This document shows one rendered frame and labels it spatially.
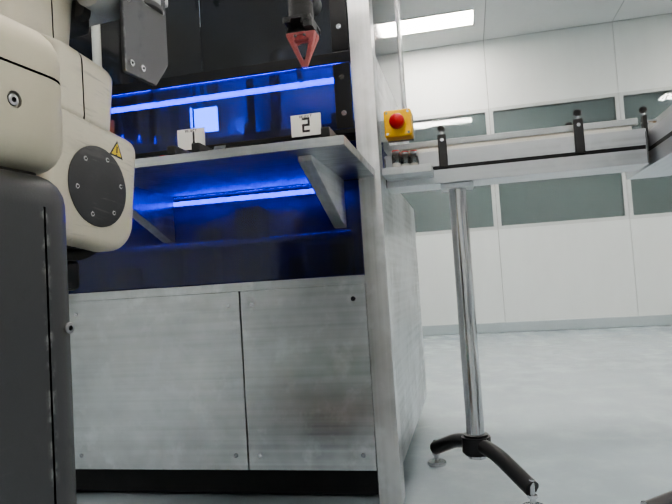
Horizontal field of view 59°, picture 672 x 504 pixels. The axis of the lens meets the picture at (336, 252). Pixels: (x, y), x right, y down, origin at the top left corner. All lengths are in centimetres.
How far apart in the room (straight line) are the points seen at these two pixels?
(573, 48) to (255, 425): 554
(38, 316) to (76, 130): 35
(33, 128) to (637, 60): 638
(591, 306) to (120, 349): 507
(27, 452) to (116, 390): 138
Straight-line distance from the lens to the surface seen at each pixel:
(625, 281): 634
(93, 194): 81
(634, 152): 176
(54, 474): 54
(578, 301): 626
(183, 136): 180
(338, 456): 167
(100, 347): 190
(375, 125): 163
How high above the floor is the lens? 58
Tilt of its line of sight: 3 degrees up
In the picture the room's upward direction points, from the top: 4 degrees counter-clockwise
